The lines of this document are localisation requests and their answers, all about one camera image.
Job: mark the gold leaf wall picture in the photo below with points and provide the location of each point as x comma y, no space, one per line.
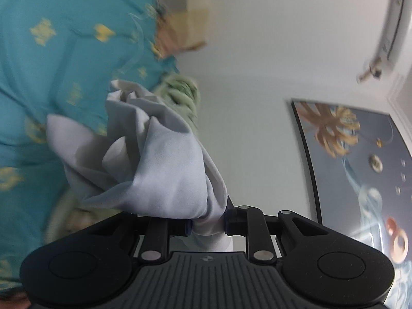
354,167

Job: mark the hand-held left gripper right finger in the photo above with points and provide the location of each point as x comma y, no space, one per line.
227,227

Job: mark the white air conditioner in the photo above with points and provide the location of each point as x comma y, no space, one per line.
392,22

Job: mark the white shirt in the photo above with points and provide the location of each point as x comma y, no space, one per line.
161,154

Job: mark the checked pillow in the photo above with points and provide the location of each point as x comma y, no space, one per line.
186,6

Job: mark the air conditioner pipe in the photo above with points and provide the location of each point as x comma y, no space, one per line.
370,70

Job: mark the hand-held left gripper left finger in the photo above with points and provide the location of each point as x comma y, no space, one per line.
188,228

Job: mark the green printed blanket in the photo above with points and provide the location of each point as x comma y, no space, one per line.
180,90

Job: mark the teal printed bed sheet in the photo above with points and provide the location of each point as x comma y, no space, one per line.
64,70

